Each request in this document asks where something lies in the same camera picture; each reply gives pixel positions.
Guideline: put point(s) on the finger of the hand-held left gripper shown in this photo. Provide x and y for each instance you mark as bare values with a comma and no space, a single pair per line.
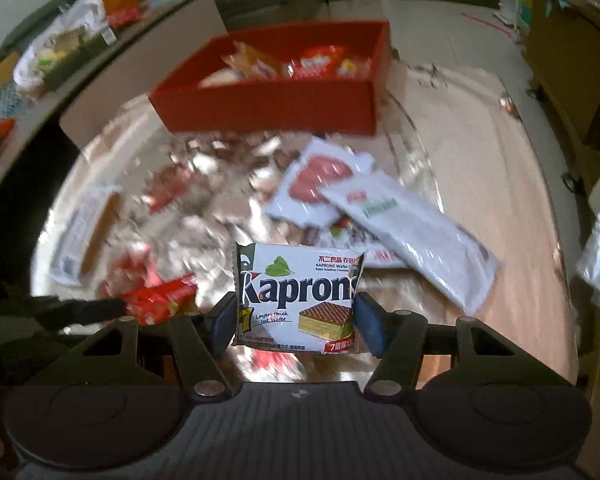
80,310

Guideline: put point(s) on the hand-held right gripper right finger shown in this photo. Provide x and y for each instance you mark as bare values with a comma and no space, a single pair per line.
370,325

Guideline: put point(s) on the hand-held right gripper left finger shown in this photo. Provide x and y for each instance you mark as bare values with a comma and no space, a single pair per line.
225,325

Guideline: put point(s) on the red packet with green label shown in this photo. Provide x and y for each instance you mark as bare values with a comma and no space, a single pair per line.
162,297

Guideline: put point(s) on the blue white bread packet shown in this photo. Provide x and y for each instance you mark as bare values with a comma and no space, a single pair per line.
82,235

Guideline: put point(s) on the white wafer packet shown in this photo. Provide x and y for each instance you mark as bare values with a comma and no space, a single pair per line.
300,295

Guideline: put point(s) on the long white snack packet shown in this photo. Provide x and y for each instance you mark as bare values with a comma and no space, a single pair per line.
420,230

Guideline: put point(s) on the clear sausage packet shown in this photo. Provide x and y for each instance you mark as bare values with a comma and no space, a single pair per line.
320,180

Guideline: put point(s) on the red cardboard box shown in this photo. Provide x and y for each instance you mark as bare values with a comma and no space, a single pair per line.
270,105

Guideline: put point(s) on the clear packet with white cake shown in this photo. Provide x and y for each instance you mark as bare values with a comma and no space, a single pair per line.
220,79

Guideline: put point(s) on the clear waffle packet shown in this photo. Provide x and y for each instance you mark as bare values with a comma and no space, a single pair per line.
355,67

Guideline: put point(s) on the orange cake packet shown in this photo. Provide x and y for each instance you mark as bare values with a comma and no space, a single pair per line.
252,60

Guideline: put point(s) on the red gummy packet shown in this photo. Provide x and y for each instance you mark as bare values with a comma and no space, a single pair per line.
317,62

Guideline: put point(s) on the small red snack packet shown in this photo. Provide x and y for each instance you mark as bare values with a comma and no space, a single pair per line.
167,190

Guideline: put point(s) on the shiny floral tablecloth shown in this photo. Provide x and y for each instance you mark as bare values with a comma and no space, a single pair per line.
480,185

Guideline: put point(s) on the dark green long box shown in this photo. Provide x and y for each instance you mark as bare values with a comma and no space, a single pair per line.
80,60

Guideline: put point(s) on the white plastic bag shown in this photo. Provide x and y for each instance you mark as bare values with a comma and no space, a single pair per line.
55,45

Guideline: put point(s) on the brown cardboard box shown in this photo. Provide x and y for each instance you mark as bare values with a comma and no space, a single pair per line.
560,50

